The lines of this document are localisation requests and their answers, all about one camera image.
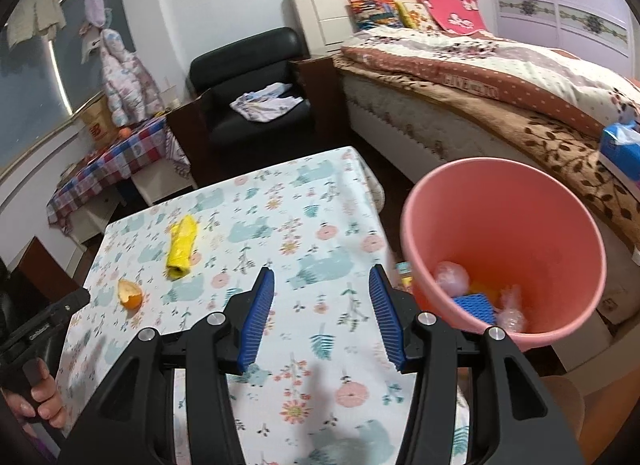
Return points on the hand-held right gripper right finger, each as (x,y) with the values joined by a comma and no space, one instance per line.
(387,320)

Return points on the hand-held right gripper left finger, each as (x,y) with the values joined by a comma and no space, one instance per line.
(257,320)

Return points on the white plastic wrap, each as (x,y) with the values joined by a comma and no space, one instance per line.
(450,276)

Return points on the blue foam fruit net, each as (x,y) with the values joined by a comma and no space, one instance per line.
(477,310)

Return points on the clear plastic wrapper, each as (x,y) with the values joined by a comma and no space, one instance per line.
(510,310)

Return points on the pink plastic bin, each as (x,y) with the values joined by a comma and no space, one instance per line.
(500,225)

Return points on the person's left hand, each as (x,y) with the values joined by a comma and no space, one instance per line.
(47,402)

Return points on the dark wooden furniture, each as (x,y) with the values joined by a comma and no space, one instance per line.
(45,265)

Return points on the floral tablecloth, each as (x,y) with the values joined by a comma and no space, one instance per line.
(300,225)

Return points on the yellow plastic wrapper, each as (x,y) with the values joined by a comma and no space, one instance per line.
(181,247)

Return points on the orange peel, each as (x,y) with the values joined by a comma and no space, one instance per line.
(129,293)

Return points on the white drawer cabinet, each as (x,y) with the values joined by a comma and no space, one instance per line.
(160,180)

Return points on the dark wooden cabinet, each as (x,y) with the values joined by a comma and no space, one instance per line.
(185,145)

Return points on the plaid tablecloth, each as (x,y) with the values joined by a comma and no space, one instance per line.
(125,155)

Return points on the white quilted mattress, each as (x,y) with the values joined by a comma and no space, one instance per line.
(390,115)

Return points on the pale printed garment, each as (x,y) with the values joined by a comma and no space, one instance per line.
(265,105)

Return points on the yellow cardboard box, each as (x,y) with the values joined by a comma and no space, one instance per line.
(97,125)

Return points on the orange fruit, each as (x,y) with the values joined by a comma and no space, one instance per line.
(124,133)

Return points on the dark wooden nightstand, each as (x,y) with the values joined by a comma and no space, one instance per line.
(320,95)

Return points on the brown leaf pattern blanket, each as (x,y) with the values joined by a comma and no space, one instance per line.
(500,115)

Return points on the window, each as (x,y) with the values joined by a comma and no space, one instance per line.
(30,90)

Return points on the black leather armchair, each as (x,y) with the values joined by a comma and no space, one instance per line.
(240,65)

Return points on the pink padded jacket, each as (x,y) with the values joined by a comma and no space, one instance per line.
(130,80)

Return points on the blue tissue box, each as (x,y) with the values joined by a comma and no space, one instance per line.
(617,155)

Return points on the floral patchwork quilt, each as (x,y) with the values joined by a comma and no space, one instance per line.
(525,70)

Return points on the yellow floral pillow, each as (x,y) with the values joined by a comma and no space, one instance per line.
(417,17)

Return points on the colourful printed pillow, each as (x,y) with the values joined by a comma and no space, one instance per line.
(372,15)

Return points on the white wooden bed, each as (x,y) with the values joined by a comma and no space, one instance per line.
(320,20)

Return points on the pink flower pillow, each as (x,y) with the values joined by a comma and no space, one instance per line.
(445,5)

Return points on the white knitted cardigan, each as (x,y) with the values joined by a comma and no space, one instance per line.
(40,12)

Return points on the purple hanging hat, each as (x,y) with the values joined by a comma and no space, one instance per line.
(95,2)

